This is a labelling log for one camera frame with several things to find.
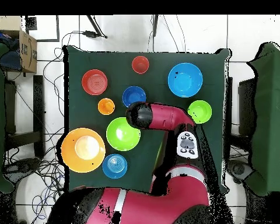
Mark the red plastic cup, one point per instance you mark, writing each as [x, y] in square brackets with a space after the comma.
[140, 64]

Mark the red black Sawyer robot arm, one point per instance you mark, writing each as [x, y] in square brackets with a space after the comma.
[165, 203]

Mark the large green bowl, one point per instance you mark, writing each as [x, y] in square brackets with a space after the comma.
[121, 135]

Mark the dark blue bowl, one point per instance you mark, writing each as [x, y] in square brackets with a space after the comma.
[133, 94]

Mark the orange ribbed plastic cup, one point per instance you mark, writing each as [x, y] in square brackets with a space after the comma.
[106, 106]

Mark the small light blue bowl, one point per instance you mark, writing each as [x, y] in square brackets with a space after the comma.
[114, 166]

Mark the dark green tablecloth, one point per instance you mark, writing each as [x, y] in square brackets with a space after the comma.
[158, 74]

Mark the red plastic bowl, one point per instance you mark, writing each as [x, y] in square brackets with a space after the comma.
[94, 82]

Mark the small green ribbed bowl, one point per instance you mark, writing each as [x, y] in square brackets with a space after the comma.
[201, 110]

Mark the large light blue bowl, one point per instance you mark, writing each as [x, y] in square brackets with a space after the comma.
[185, 80]

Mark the large yellow bowl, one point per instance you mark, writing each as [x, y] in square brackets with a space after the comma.
[82, 150]

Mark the black power adapter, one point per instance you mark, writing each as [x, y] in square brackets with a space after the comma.
[89, 34]

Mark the cardboard box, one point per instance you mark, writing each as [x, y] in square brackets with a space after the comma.
[28, 53]

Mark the dark blue bag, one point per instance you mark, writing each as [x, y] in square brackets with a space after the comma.
[10, 60]

